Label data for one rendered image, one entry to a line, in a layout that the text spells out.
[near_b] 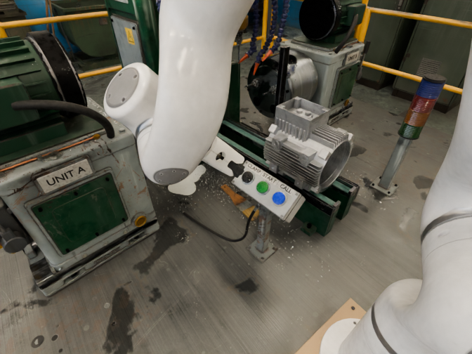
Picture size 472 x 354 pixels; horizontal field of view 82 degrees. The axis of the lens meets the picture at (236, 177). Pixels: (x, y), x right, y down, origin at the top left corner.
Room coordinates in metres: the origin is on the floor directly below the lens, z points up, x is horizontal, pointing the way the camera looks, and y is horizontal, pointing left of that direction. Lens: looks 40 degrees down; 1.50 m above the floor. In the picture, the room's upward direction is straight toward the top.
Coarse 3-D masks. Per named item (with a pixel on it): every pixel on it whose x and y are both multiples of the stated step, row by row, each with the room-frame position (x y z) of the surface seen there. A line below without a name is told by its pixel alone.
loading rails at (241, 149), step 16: (224, 128) 1.04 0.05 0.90; (240, 128) 1.01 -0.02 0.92; (240, 144) 0.96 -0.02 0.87; (256, 144) 0.90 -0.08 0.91; (256, 160) 0.77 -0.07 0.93; (288, 176) 0.69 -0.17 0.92; (304, 192) 0.61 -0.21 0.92; (320, 192) 0.67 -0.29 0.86; (336, 192) 0.64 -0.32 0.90; (352, 192) 0.61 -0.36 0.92; (304, 208) 0.60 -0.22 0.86; (320, 208) 0.56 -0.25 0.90; (336, 208) 0.55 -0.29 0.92; (304, 224) 0.57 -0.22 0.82; (320, 224) 0.55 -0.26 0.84
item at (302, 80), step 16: (272, 64) 1.10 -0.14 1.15; (288, 64) 1.09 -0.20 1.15; (304, 64) 1.14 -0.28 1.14; (256, 80) 1.12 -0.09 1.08; (272, 80) 1.09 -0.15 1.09; (288, 80) 1.04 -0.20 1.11; (304, 80) 1.08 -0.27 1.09; (256, 96) 1.15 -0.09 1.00; (272, 96) 1.08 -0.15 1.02; (288, 96) 1.03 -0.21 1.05; (304, 96) 1.08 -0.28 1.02; (272, 112) 1.07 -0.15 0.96
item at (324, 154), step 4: (272, 124) 0.73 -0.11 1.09; (272, 128) 0.72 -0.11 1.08; (276, 128) 0.72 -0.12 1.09; (272, 132) 0.71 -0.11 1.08; (276, 132) 0.72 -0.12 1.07; (352, 136) 0.67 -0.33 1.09; (352, 140) 0.67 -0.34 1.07; (320, 152) 0.59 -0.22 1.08; (324, 152) 0.59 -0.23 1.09; (328, 152) 0.59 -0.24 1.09; (320, 156) 0.59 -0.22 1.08; (324, 156) 0.58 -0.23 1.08; (328, 156) 0.59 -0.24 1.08; (324, 160) 0.58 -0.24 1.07; (268, 164) 0.72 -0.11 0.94; (312, 188) 0.59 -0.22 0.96; (316, 188) 0.58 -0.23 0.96; (320, 188) 0.59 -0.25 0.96; (316, 192) 0.58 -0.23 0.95
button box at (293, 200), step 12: (252, 168) 0.53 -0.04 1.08; (240, 180) 0.52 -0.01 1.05; (252, 180) 0.50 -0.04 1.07; (264, 180) 0.49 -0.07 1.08; (276, 180) 0.48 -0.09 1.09; (252, 192) 0.48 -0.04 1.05; (288, 192) 0.44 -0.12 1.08; (264, 204) 0.44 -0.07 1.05; (276, 204) 0.43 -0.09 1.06; (288, 204) 0.42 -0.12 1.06; (300, 204) 0.44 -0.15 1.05; (288, 216) 0.41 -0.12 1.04
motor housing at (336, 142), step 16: (320, 128) 0.68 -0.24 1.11; (288, 144) 0.66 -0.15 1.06; (304, 144) 0.65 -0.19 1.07; (320, 144) 0.63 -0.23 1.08; (336, 144) 0.62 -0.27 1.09; (352, 144) 0.68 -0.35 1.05; (272, 160) 0.69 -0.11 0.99; (288, 160) 0.64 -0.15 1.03; (320, 160) 0.59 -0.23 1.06; (336, 160) 0.69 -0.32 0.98; (304, 176) 0.60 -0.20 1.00; (320, 176) 0.66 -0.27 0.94; (336, 176) 0.65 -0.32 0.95
